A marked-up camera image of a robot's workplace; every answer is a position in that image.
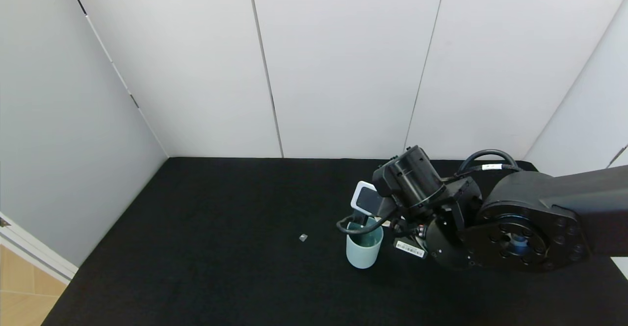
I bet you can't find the light teal plastic cup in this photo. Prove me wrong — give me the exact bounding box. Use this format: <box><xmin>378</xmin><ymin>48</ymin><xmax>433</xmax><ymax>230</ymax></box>
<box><xmin>346</xmin><ymin>217</ymin><xmax>384</xmax><ymax>270</ymax></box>

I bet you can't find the black table cloth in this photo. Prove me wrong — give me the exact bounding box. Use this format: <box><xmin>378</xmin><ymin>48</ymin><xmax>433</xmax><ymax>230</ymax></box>
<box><xmin>42</xmin><ymin>157</ymin><xmax>628</xmax><ymax>326</ymax></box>

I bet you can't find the white baseboard strip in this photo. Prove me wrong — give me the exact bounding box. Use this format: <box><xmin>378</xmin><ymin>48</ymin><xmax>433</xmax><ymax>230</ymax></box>
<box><xmin>0</xmin><ymin>212</ymin><xmax>79</xmax><ymax>285</ymax></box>

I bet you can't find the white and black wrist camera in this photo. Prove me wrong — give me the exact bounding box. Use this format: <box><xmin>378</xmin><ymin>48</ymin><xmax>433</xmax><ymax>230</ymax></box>
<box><xmin>351</xmin><ymin>181</ymin><xmax>389</xmax><ymax>217</ymax></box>

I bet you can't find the black camera cable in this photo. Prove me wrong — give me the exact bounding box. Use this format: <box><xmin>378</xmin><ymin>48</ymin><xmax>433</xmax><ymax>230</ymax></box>
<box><xmin>336</xmin><ymin>203</ymin><xmax>399</xmax><ymax>236</ymax></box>

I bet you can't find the black arm cable white tag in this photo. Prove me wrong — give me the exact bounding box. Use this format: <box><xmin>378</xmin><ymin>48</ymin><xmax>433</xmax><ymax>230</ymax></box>
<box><xmin>455</xmin><ymin>149</ymin><xmax>522</xmax><ymax>178</ymax></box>

